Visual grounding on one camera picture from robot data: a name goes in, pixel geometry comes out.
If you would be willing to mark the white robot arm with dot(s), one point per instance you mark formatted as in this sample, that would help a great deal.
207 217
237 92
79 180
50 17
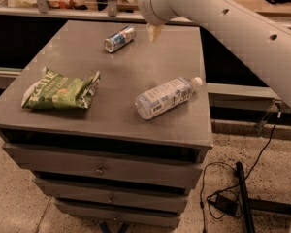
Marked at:
259 43

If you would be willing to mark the redbull can blue silver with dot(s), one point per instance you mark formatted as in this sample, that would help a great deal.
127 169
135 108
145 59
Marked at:
120 39

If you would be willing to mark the clear plastic water bottle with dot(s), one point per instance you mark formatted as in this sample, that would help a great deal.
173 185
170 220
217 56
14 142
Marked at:
166 96

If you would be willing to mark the grey drawer cabinet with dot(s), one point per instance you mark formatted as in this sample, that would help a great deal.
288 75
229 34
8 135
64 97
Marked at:
112 123

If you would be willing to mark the green kettle chips bag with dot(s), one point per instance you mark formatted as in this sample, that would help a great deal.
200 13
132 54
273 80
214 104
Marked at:
55 91

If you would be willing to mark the top grey drawer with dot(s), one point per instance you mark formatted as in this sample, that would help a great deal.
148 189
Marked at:
105 165

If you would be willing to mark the grey drawer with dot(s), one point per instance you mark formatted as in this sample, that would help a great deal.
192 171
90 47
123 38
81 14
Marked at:
117 214
109 195
105 165

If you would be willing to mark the middle grey drawer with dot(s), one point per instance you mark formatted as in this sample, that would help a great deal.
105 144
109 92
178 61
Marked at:
109 195

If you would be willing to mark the black floor bar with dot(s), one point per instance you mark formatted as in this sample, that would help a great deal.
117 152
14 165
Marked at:
249 224

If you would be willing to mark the bottom grey drawer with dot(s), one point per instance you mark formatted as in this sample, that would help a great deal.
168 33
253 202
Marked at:
117 214

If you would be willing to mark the black power adapter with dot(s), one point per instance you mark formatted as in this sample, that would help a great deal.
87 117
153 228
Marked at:
226 205

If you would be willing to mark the metal window rail frame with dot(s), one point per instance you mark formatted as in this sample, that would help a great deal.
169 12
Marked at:
88 9

